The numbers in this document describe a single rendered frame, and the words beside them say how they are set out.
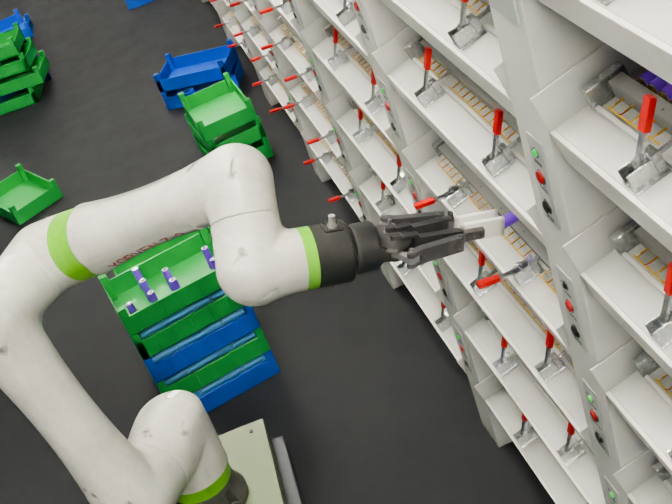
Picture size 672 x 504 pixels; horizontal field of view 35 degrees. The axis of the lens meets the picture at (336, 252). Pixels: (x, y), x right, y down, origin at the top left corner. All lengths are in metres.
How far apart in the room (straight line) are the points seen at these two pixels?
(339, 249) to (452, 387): 1.16
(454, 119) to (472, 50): 0.28
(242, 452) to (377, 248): 0.77
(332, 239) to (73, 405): 0.53
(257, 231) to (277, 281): 0.07
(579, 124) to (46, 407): 0.97
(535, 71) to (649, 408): 0.47
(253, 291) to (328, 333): 1.43
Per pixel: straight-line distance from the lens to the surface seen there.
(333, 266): 1.51
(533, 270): 1.63
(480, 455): 2.45
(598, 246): 1.30
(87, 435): 1.79
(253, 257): 1.48
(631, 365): 1.44
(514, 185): 1.48
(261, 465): 2.14
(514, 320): 1.88
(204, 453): 1.97
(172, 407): 1.95
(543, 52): 1.16
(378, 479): 2.47
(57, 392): 1.75
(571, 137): 1.17
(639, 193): 1.07
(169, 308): 2.63
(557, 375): 1.76
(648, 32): 0.91
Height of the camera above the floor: 1.76
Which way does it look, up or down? 33 degrees down
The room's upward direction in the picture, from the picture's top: 20 degrees counter-clockwise
